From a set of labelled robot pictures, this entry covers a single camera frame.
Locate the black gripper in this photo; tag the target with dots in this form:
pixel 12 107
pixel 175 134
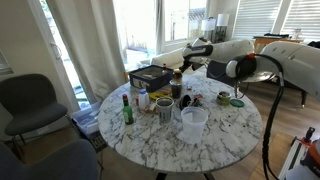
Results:
pixel 188 61

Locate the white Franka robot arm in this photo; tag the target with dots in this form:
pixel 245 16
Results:
pixel 300 63

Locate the amber bottle yellow lid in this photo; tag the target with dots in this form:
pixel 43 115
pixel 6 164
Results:
pixel 177 76

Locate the red capped sauce bottle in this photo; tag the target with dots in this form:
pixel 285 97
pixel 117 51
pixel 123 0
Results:
pixel 164 67

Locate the white bottle blue cap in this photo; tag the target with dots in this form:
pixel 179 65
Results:
pixel 143 100

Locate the green glass bottle red cap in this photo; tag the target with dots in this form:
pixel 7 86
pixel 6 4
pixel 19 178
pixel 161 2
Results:
pixel 127 113

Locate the small red item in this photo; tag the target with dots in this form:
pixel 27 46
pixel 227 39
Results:
pixel 198 96
pixel 189 88

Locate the dark filled plastic cup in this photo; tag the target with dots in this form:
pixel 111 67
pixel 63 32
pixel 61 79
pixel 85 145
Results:
pixel 176 90

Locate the blue upholstered chair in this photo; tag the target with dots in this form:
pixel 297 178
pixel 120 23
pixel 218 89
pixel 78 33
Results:
pixel 215 75

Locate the black glasses case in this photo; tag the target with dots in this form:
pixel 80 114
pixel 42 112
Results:
pixel 185 101

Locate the yellow flat item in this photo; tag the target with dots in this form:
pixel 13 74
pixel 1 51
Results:
pixel 159 95

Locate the navy blue box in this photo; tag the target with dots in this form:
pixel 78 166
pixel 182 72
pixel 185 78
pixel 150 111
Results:
pixel 150 83

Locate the glass jar with green contents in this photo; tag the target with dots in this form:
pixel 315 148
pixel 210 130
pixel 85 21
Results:
pixel 223 98

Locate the white shade table lamp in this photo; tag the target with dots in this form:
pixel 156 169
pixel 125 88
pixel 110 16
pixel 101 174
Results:
pixel 208 25
pixel 222 20

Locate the small wooden blocks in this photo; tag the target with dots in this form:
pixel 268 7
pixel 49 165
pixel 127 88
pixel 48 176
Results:
pixel 151 107

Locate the clear plastic container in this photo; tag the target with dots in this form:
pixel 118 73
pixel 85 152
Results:
pixel 194 125

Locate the small red jar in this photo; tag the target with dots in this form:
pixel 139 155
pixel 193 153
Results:
pixel 137 101

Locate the green round lid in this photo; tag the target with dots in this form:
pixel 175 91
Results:
pixel 237 103

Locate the wooden desk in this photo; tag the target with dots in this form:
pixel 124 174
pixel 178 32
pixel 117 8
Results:
pixel 276 40

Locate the beige curtain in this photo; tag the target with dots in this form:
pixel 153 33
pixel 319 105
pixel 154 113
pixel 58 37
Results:
pixel 90 43

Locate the black table base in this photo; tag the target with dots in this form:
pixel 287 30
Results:
pixel 160 176

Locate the clear plastic storage bin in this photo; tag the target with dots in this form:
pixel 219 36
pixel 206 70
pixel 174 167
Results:
pixel 85 120

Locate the black grid panel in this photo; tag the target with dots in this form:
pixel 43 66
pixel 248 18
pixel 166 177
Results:
pixel 98 141

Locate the black low bench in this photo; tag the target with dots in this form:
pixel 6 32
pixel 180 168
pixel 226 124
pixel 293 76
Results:
pixel 304 96

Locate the black red clamp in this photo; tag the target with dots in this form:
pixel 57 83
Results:
pixel 309 135

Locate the orange black tool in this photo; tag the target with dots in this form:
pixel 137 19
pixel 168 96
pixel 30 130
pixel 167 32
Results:
pixel 313 160

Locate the grey upholstered chair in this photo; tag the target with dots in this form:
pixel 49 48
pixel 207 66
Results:
pixel 30 103
pixel 50 163

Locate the white window frame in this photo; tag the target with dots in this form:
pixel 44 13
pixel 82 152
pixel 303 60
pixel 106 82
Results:
pixel 160 26

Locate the silver green metal rail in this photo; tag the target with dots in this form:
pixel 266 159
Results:
pixel 290 160

